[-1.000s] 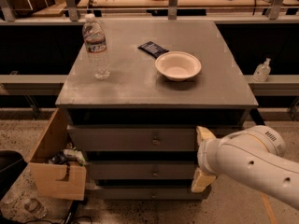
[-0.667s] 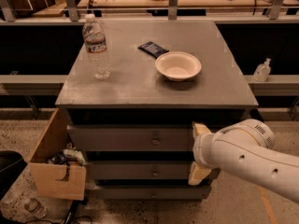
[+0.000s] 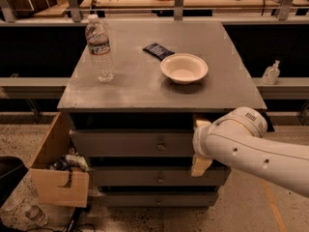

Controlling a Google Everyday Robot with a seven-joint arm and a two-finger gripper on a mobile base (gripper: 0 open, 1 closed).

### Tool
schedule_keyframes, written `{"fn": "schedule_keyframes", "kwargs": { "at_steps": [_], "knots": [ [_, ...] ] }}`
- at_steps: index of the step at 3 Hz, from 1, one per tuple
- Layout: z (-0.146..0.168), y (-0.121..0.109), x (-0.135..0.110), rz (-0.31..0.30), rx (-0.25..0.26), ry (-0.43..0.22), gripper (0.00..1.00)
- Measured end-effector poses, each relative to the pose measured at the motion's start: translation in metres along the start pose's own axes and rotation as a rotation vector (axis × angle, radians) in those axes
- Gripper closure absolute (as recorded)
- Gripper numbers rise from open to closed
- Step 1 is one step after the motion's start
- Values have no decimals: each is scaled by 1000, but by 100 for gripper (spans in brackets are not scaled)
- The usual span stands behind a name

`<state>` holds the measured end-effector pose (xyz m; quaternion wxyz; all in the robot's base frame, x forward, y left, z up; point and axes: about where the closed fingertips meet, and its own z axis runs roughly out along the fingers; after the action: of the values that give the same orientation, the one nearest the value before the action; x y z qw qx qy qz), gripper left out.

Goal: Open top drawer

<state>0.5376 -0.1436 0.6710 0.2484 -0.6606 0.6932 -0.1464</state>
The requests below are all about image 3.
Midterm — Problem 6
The cardboard box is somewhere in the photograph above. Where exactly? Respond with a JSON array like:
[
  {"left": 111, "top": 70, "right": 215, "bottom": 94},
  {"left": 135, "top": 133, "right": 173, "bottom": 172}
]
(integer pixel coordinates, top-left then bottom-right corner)
[{"left": 30, "top": 113, "right": 89, "bottom": 208}]

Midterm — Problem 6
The white paper bowl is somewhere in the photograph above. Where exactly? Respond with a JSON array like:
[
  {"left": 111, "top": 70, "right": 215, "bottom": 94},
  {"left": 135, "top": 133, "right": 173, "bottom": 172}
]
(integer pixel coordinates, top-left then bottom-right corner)
[{"left": 160, "top": 53, "right": 209, "bottom": 85}]

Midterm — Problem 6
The grey top drawer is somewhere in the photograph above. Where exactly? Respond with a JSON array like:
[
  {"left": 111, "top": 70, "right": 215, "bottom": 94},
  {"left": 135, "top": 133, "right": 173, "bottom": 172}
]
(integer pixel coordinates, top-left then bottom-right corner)
[{"left": 70, "top": 130, "right": 193, "bottom": 157}]

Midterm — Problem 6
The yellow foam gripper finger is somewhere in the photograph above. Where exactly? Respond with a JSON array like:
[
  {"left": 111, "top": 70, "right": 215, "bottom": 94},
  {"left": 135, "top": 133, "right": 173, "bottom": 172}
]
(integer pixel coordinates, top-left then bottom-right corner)
[
  {"left": 191, "top": 155, "right": 212, "bottom": 177},
  {"left": 193, "top": 114, "right": 211, "bottom": 130}
]

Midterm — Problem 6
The dark blue snack packet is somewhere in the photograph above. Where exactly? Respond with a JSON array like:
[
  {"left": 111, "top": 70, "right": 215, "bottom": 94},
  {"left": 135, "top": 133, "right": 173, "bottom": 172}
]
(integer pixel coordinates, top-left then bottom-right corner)
[{"left": 143, "top": 43, "right": 174, "bottom": 61}]

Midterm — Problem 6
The empty plastic bottle on floor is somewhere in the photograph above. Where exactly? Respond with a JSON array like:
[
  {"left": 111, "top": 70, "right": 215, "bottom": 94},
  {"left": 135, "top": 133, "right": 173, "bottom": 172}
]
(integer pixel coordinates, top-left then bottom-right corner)
[{"left": 24, "top": 205, "right": 48, "bottom": 227}]

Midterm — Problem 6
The grey middle drawer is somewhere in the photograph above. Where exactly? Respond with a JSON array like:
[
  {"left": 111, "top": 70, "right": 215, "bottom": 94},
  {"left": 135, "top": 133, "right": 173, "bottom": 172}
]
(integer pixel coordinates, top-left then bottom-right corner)
[{"left": 91, "top": 165, "right": 231, "bottom": 187}]

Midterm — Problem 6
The grey bottom drawer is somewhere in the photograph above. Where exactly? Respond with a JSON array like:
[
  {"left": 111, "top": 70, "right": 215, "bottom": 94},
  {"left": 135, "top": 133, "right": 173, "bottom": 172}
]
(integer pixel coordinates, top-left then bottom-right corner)
[{"left": 98, "top": 192, "right": 218, "bottom": 207}]

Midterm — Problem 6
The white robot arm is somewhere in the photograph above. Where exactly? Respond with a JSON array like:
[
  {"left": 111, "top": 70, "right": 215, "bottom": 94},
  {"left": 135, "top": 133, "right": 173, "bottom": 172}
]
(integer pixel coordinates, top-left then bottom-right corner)
[{"left": 192, "top": 107, "right": 309, "bottom": 197}]

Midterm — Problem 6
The clear plastic water bottle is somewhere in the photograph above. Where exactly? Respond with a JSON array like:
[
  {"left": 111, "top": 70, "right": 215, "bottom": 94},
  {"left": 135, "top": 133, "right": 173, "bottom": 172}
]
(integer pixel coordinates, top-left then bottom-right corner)
[{"left": 85, "top": 14, "right": 114, "bottom": 83}]

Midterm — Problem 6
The grey drawer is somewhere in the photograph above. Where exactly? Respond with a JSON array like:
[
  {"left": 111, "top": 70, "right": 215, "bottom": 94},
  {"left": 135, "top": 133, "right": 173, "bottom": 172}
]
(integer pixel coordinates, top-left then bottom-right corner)
[
  {"left": 91, "top": 165, "right": 231, "bottom": 187},
  {"left": 98, "top": 192, "right": 218, "bottom": 207},
  {"left": 70, "top": 130, "right": 193, "bottom": 157}
]

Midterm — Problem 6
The hand sanitizer bottle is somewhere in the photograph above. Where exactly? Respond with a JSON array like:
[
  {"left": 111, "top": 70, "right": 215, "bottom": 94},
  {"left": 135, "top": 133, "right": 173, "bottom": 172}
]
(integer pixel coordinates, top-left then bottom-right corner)
[{"left": 262, "top": 60, "right": 280, "bottom": 85}]

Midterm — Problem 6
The trash in cardboard box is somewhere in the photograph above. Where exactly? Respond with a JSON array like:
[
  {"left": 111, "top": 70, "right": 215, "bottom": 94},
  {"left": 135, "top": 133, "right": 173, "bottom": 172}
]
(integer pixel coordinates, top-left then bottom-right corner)
[{"left": 48, "top": 148, "right": 89, "bottom": 172}]

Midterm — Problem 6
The grey metal railing frame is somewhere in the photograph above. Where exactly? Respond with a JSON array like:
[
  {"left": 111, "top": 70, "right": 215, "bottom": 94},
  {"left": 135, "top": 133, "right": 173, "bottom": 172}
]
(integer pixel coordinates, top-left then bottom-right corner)
[{"left": 0, "top": 0, "right": 309, "bottom": 24}]

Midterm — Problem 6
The grey drawer cabinet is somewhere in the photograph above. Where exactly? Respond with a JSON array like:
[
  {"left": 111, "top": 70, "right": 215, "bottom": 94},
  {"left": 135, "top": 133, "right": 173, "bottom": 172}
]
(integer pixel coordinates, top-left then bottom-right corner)
[{"left": 58, "top": 20, "right": 266, "bottom": 205}]

